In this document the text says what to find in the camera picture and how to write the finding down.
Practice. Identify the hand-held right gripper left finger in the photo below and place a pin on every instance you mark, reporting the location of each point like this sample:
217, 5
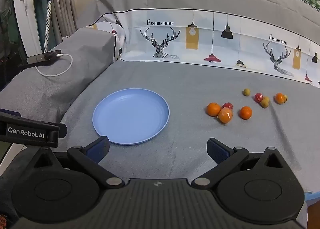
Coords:
100, 149

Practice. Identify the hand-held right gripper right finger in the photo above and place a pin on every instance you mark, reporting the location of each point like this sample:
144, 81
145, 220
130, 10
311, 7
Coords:
217, 151

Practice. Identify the plastic orange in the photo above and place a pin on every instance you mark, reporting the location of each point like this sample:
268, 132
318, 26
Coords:
225, 116
279, 98

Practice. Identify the bare orange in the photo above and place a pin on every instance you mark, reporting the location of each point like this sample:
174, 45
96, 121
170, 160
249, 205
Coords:
213, 109
246, 112

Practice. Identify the blue plate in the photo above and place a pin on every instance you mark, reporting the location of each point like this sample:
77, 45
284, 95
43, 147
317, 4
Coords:
130, 114

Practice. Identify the small red apple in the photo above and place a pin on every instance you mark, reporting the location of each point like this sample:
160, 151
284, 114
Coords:
258, 97
228, 105

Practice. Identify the grey bed sheet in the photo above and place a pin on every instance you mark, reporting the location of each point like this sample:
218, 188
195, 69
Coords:
200, 141

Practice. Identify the black smartphone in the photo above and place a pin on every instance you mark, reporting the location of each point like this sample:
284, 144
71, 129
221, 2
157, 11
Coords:
45, 56

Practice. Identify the orange patterned cloth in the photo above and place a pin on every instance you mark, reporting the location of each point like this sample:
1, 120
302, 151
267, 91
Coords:
3, 222

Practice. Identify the grey pillow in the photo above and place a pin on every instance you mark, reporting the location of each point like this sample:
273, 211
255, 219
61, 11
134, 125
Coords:
82, 51

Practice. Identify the blue mattress edge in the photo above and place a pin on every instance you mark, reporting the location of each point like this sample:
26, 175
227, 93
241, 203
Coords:
312, 197

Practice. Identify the braided gooseneck phone stand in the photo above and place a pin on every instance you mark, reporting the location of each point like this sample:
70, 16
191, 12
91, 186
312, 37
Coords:
48, 19

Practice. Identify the grey curtain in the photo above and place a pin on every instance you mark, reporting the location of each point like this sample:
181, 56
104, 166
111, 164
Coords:
65, 6

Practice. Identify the white window frame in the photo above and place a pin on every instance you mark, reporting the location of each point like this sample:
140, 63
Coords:
25, 19

